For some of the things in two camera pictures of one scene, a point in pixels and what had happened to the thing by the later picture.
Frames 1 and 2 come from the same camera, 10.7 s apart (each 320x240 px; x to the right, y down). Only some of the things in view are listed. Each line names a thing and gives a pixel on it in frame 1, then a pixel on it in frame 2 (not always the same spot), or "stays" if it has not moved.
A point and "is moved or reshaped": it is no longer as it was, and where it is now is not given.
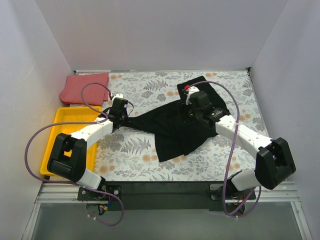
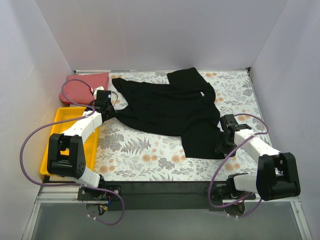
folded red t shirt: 94,95 stays
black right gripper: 194,113 → 225,144
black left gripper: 122,121 → 108,113
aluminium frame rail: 52,193 stays
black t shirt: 177,133 is moved or reshaped
